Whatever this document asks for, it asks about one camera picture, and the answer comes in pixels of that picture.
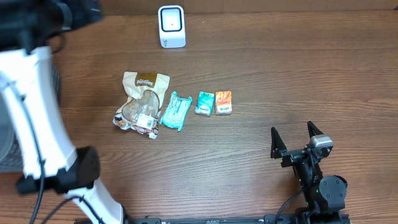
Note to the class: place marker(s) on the beige dried mushroom bag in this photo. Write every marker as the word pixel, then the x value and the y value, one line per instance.
pixel 145 97

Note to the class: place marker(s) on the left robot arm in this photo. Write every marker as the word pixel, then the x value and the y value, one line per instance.
pixel 50 159

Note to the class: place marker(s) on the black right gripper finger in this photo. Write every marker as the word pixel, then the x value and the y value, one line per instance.
pixel 313 130
pixel 278 148

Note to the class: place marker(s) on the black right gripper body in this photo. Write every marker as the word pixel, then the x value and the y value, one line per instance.
pixel 292 158

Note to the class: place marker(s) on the teal wet wipes pack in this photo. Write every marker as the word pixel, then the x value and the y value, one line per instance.
pixel 176 111

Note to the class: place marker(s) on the teal tissue pack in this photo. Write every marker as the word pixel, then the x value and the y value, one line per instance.
pixel 205 103

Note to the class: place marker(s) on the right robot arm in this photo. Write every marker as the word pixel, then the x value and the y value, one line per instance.
pixel 324 195

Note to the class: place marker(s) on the orange tissue pack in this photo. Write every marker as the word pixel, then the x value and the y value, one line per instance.
pixel 223 102

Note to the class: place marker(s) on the grey plastic mesh basket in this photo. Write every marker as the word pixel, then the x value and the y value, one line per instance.
pixel 11 159

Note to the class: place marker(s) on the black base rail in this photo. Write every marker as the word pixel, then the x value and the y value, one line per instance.
pixel 217 221

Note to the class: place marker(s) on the white barcode scanner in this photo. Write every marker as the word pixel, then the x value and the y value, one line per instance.
pixel 172 33

